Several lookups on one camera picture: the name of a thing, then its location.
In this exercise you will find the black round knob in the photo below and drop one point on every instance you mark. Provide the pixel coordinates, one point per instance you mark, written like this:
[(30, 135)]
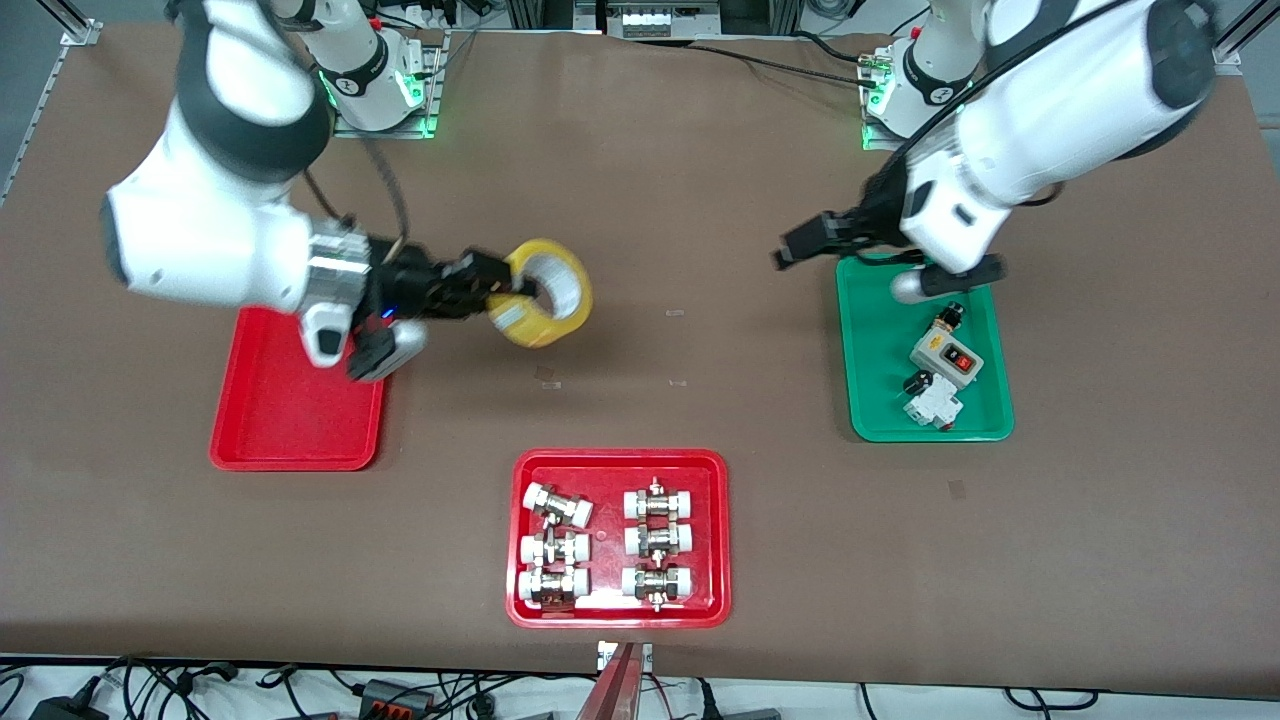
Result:
[(919, 383)]

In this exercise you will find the brass potentiometer black knob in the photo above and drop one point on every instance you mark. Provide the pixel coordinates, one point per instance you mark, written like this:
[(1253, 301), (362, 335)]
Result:
[(951, 316)]

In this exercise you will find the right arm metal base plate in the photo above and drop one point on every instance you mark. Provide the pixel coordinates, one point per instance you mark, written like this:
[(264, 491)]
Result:
[(345, 128)]

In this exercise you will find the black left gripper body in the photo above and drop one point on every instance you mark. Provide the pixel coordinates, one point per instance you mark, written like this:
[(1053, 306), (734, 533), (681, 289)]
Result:
[(872, 222)]

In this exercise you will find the grey switch box red button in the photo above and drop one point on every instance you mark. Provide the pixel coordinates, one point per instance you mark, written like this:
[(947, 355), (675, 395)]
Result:
[(940, 350)]

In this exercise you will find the black connector box orange tabs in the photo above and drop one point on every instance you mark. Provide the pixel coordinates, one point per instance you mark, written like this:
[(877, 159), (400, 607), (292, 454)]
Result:
[(395, 698)]

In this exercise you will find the aluminium frame profile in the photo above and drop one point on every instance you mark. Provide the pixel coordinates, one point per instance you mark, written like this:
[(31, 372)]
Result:
[(80, 30), (1232, 55)]

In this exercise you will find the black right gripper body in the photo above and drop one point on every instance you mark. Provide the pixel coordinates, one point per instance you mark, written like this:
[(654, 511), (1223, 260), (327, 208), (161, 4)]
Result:
[(405, 283)]

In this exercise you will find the black plug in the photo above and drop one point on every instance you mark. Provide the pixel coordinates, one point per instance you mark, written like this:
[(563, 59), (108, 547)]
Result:
[(740, 714)]

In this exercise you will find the grey terminal block unit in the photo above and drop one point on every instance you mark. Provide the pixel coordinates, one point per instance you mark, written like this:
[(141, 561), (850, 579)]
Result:
[(660, 20)]

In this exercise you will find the yellow packing tape roll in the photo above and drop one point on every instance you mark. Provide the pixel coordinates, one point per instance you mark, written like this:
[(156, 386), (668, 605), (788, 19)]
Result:
[(545, 335)]

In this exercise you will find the red metal bar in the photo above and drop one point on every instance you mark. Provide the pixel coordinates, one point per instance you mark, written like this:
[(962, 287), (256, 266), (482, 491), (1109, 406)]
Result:
[(612, 695)]

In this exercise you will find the white circuit breaker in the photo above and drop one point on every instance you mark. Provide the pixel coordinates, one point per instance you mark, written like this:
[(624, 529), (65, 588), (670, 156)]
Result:
[(935, 408)]

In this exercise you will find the metal pipe fitting white caps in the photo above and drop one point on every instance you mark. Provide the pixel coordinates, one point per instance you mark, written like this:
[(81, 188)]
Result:
[(659, 540), (659, 503), (555, 549), (657, 583), (553, 585), (558, 505)]

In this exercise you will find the small aluminium bracket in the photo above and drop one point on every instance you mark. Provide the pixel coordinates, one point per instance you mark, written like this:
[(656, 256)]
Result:
[(605, 655)]

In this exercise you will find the red plastic tray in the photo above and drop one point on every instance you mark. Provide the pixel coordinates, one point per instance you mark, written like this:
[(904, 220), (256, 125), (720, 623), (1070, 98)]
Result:
[(608, 540), (290, 420)]

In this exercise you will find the black power adapter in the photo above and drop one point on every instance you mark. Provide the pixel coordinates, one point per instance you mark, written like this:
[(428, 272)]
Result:
[(70, 710)]

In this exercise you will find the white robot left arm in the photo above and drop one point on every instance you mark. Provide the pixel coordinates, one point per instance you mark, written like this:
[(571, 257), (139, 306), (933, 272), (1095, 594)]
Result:
[(1060, 130)]

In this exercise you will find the green plastic tray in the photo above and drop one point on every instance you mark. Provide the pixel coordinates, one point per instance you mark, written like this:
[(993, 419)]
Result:
[(885, 400)]

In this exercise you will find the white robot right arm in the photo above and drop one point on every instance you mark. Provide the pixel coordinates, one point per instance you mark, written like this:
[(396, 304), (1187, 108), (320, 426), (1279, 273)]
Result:
[(220, 240)]

